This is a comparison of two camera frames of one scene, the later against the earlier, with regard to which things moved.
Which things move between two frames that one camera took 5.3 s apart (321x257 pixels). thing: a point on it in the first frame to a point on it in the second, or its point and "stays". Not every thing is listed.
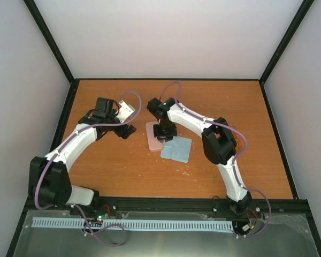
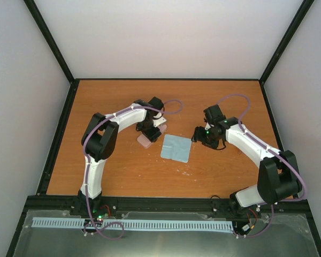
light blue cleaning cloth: x=178 y=149 stays
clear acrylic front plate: x=292 y=237 stays
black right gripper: x=167 y=138 to x=198 y=136
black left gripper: x=121 y=133 to x=152 y=135
